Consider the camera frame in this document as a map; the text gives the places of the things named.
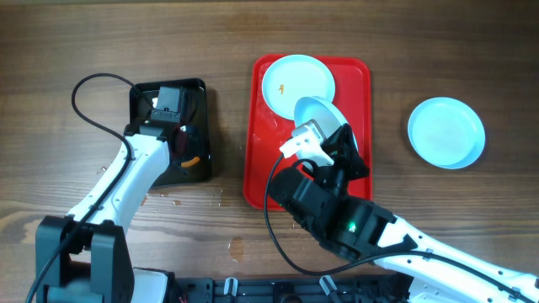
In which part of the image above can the orange green sponge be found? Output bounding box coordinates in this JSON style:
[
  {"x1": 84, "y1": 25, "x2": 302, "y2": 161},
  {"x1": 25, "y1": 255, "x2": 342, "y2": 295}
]
[{"x1": 180, "y1": 157, "x2": 200, "y2": 167}]

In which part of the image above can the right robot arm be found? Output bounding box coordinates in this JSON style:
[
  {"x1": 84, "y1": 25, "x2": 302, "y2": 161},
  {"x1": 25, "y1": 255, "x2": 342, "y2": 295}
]
[{"x1": 264, "y1": 121, "x2": 538, "y2": 302}]

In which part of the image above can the black water tray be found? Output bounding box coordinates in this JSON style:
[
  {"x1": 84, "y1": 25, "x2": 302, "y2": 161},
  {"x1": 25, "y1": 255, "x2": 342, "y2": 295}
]
[{"x1": 124, "y1": 78, "x2": 212, "y2": 188}]

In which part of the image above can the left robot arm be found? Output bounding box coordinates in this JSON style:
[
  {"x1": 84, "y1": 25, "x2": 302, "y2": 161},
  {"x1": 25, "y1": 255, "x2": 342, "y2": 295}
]
[{"x1": 26, "y1": 83, "x2": 212, "y2": 302}]

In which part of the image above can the right black cable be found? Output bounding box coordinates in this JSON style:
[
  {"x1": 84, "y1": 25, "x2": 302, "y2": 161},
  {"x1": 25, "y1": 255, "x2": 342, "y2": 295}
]
[{"x1": 263, "y1": 153, "x2": 539, "y2": 303}]

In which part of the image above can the light blue plate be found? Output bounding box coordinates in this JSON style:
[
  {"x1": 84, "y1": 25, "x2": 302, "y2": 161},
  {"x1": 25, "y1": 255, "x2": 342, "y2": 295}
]
[
  {"x1": 407, "y1": 97, "x2": 486, "y2": 170},
  {"x1": 261, "y1": 55, "x2": 336, "y2": 120},
  {"x1": 293, "y1": 96, "x2": 348, "y2": 139}
]

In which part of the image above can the light blue plate top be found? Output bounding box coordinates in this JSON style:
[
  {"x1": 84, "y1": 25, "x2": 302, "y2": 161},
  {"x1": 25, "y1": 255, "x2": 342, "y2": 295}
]
[{"x1": 261, "y1": 55, "x2": 336, "y2": 120}]

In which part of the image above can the black cable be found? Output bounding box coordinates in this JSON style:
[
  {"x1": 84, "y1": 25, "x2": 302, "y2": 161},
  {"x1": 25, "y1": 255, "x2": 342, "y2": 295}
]
[
  {"x1": 263, "y1": 153, "x2": 539, "y2": 303},
  {"x1": 24, "y1": 72, "x2": 147, "y2": 303}
]

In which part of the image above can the red plastic tray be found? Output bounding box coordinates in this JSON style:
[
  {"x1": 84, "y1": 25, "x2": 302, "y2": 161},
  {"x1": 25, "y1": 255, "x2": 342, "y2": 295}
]
[{"x1": 243, "y1": 54, "x2": 373, "y2": 209}]

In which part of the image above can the left black cable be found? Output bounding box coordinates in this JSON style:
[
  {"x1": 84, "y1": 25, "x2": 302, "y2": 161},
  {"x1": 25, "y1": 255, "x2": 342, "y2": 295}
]
[{"x1": 24, "y1": 72, "x2": 147, "y2": 303}]

